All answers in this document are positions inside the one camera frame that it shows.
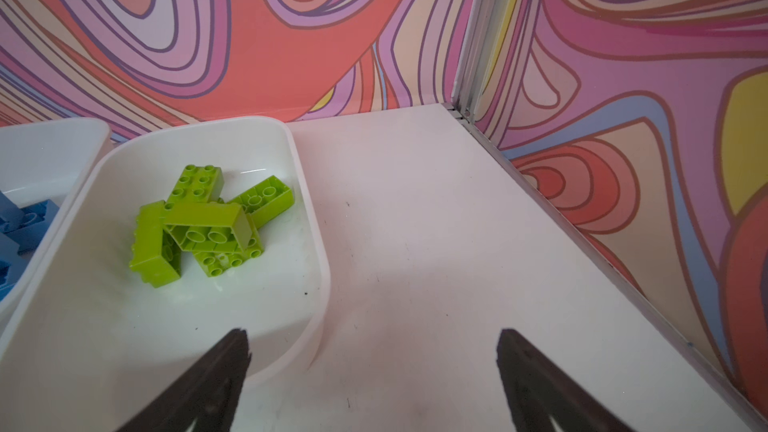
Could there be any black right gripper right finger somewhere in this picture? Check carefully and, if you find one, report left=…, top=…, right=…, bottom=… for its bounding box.
left=496, top=329, right=632, bottom=432

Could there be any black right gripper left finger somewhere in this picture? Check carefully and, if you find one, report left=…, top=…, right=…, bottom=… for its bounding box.
left=120, top=328, right=251, bottom=431

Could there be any green lego brick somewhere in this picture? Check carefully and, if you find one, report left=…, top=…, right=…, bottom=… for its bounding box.
left=163, top=202, right=253, bottom=253
left=129, top=201, right=181, bottom=288
left=230, top=175, right=295, bottom=228
left=194, top=231, right=264, bottom=277
left=166, top=164, right=224, bottom=207

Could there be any blue lego brick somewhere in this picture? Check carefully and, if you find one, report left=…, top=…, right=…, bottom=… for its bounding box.
left=6, top=200, right=59, bottom=254
left=0, top=234, right=29, bottom=300
left=0, top=193, right=24, bottom=234

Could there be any white right plastic bin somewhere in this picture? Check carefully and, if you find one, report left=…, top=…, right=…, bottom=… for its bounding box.
left=1, top=117, right=331, bottom=431

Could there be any white plastic bin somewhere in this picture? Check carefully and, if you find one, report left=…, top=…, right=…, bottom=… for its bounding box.
left=1, top=117, right=331, bottom=431
left=1, top=118, right=112, bottom=328

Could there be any white middle plastic bin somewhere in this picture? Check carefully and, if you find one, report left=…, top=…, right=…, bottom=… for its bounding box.
left=1, top=118, right=112, bottom=328

